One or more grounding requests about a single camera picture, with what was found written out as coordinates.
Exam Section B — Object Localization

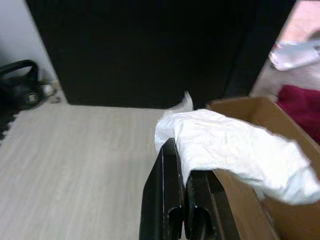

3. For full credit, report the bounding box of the small white ball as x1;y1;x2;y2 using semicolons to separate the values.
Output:
41;84;55;96

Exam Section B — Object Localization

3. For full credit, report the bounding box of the dark red cloth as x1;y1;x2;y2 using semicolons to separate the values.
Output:
276;84;320;146

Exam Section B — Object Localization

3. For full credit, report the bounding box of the black wardrobe cabinet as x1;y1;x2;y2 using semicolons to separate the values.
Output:
24;0;296;110

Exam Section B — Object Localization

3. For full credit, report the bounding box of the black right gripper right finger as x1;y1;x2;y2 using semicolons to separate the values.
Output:
186;169;241;240

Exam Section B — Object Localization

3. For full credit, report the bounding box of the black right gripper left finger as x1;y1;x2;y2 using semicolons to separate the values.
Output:
138;137;186;240

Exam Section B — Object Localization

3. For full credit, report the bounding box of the large white tissue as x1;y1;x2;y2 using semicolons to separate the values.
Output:
154;90;320;206

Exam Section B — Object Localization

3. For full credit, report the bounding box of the white plastic bag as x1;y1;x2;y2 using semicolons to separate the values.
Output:
268;39;320;71

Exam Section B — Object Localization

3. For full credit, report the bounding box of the black foam puzzle mat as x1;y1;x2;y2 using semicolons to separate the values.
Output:
0;106;20;148

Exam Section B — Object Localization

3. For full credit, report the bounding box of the brown cardboard box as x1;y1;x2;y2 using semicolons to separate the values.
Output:
206;96;320;240

